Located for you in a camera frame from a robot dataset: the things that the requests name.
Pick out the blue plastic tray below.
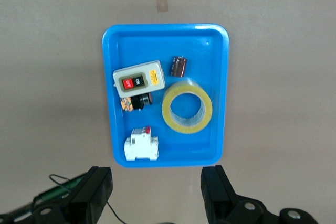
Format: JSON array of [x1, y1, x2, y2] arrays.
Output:
[[101, 23, 229, 168]]

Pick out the grey on-off switch box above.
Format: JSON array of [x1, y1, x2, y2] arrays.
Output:
[[112, 60, 166, 98]]

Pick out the black orange push button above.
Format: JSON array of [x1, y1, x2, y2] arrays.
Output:
[[119, 92, 153, 113]]

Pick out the yellow tape roll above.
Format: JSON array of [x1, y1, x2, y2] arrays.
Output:
[[161, 79, 213, 135]]

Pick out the square brown tape patch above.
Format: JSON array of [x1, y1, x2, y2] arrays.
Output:
[[155, 0, 169, 13]]

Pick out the small dark brown block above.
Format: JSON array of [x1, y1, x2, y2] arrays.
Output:
[[169, 56, 188, 78]]

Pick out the thin black left gripper wire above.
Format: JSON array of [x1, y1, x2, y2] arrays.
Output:
[[106, 201, 125, 224]]

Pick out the green circuit board strip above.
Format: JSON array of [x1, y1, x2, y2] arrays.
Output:
[[33, 175, 86, 206]]

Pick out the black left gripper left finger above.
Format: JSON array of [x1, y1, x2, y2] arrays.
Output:
[[33, 166, 114, 224]]

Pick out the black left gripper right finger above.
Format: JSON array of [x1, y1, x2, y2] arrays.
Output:
[[200, 165, 318, 224]]

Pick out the white circuit breaker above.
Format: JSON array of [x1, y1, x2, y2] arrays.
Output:
[[123, 126, 160, 162]]

